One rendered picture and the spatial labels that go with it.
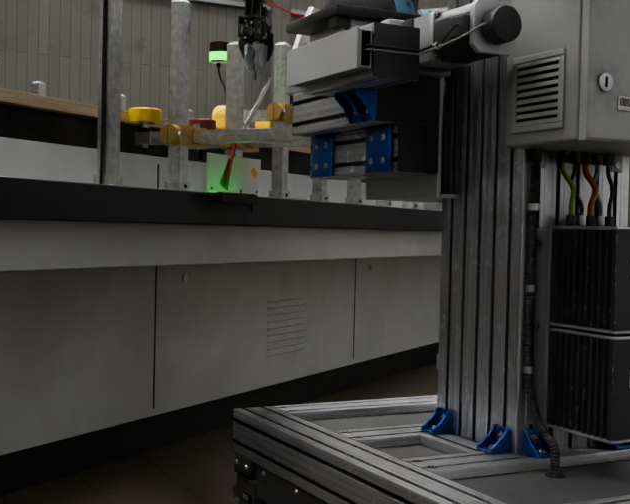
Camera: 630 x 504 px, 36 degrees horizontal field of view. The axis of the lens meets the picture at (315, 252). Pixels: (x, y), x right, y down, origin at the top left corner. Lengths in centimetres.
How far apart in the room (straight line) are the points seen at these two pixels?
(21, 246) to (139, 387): 78
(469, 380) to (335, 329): 180
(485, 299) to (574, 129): 40
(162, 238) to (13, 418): 53
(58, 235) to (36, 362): 39
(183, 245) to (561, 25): 116
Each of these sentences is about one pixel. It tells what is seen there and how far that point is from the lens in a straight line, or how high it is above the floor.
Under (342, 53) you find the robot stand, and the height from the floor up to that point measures 91.
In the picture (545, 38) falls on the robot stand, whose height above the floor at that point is 93.
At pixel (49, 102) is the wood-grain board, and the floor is 89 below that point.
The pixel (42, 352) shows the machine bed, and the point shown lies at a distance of 237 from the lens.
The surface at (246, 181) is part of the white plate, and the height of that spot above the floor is 74.
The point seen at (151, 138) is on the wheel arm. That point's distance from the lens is 250.
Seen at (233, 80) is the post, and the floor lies 100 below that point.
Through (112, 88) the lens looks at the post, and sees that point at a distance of 220.
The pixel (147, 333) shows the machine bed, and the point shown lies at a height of 33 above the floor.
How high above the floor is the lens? 61
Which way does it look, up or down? 1 degrees down
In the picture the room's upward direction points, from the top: 1 degrees clockwise
